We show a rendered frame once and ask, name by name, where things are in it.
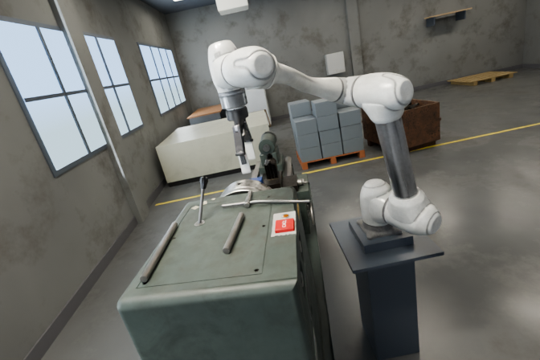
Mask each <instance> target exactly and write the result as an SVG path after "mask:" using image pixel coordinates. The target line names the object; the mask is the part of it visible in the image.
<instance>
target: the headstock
mask: <svg viewBox="0 0 540 360"><path fill-rule="evenodd" d="M247 196H248V193H245V194H235V195H230V196H224V197H219V198H215V200H212V198H209V199H204V200H203V201H207V204H204V205H203V208H202V220H203V221H204V222H205V223H204V224H203V225H201V226H197V227H196V226H195V225H194V224H195V223H196V222H198V214H199V208H197V209H195V210H194V209H191V208H192V207H195V206H197V207H199V206H200V200H198V201H193V202H189V203H187V204H186V206H185V207H184V209H183V210H182V212H181V213H180V215H179V216H178V217H177V218H176V220H175V222H176V223H178V226H177V228H176V230H175V232H174V233H173V235H172V237H171V239H170V241H169V243H168V244H167V246H166V248H165V250H164V252H163V253H162V255H161V257H160V259H159V261H158V262H157V264H156V266H155V268H154V270H153V271H152V273H151V275H150V277H149V279H148V280H147V281H146V282H141V281H140V276H141V274H142V273H143V272H144V270H145V268H146V266H147V264H148V263H149V261H150V260H151V258H152V256H153V254H154V253H155V252H156V250H157V248H158V246H159V244H160V243H161V241H162V240H161V241H160V243H159V244H158V245H157V247H156V248H155V249H154V251H153V253H152V254H151V255H150V257H149V258H148V259H147V261H146V262H145V264H144V265H143V266H142V268H141V270H140V271H139V273H138V274H137V275H136V276H135V278H134V279H133V281H132V282H131V284H130V285H129V286H128V288H127V289H126V290H125V292H124V293H123V295H122V296H121V298H120V299H119V301H118V302H117V310H118V312H119V314H120V315H121V319H122V321H123V322H124V324H125V327H126V329H127V330H128V333H129V336H130V337H131V339H132V341H133V344H134V346H135V348H136V350H137V352H138V354H139V356H140V358H141V360H318V352H317V335H316V325H315V316H314V306H313V288H312V279H311V269H310V260H309V253H308V248H307V243H306V239H305V231H304V227H303V223H302V218H301V210H300V206H299V203H254V204H250V207H249V208H246V207H244V205H241V206H234V207H222V205H223V204H228V203H241V202H245V199H246V197H247ZM254 200H298V197H297V191H296V189H295V188H294V187H292V186H287V187H281V188H276V189H271V190H261V191H256V192H252V201H254ZM290 211H295V212H296V214H297V234H291V235H280V236H273V237H271V235H272V222H273V215H274V214H279V213H285V212H290ZM240 212H243V213H244V214H245V216H244V218H243V222H242V223H241V226H240V228H239V231H238V233H237V236H236V237H235V241H234V243H233V245H232V248H231V250H230V253H228V254H225V253H223V247H224V245H225V243H226V242H227V238H228V236H229V235H230V232H231V229H232V228H233V226H234V223H235V221H236V219H237V217H238V214H239V213H240ZM298 231H299V234H298ZM163 238H164V237H163ZM163 238H162V239H163Z"/></svg>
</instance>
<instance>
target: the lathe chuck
mask: <svg viewBox="0 0 540 360"><path fill-rule="evenodd" d="M239 182H242V183H243V184H241V185H238V186H237V185H236V184H237V183H239ZM239 187H251V188H255V189H258V190H271V187H269V186H268V188H267V187H265V186H263V185H261V182H260V181H256V180H252V179H244V180H239V181H237V182H233V183H232V184H231V185H229V186H228V187H227V188H226V189H225V190H224V191H223V193H222V194H221V196H220V197H222V196H223V195H224V194H225V193H227V192H228V191H229V190H233V189H235V188H239Z"/></svg>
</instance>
